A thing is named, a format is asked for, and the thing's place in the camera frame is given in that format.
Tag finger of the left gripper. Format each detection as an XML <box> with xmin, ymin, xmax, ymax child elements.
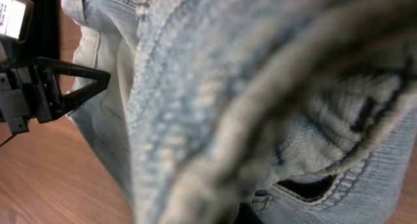
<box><xmin>61</xmin><ymin>79</ymin><xmax>109</xmax><ymax>115</ymax></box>
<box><xmin>35</xmin><ymin>57</ymin><xmax>111</xmax><ymax>83</ymax></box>

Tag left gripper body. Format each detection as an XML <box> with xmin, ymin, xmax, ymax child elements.
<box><xmin>1</xmin><ymin>57</ymin><xmax>61</xmax><ymax>135</ymax></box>

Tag light blue denim shorts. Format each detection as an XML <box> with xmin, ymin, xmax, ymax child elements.
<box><xmin>61</xmin><ymin>0</ymin><xmax>416</xmax><ymax>223</ymax></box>

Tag folded black shorts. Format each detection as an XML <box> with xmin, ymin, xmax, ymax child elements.
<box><xmin>1</xmin><ymin>0</ymin><xmax>59</xmax><ymax>59</ymax></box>

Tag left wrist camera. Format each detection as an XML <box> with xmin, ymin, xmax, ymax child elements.
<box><xmin>1</xmin><ymin>0</ymin><xmax>34</xmax><ymax>42</ymax></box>

